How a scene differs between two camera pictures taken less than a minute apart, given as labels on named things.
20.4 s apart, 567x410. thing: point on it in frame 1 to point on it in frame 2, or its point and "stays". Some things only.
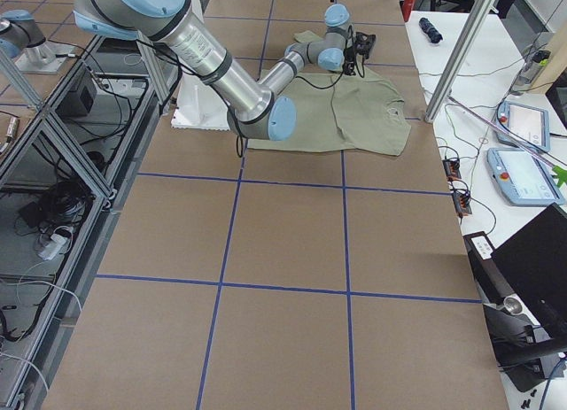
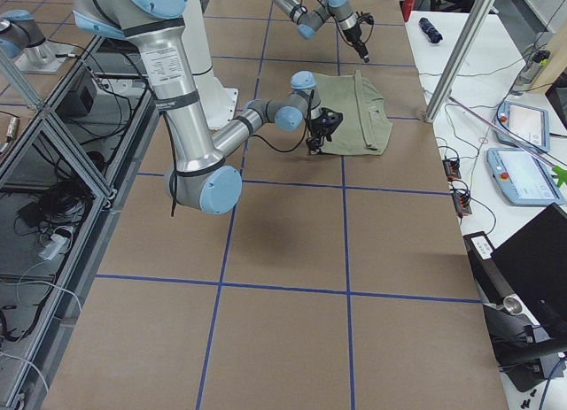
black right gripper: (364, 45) to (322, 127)
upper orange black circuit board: (452, 169) stays
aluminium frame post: (485, 1) stays
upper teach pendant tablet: (529, 124) stays
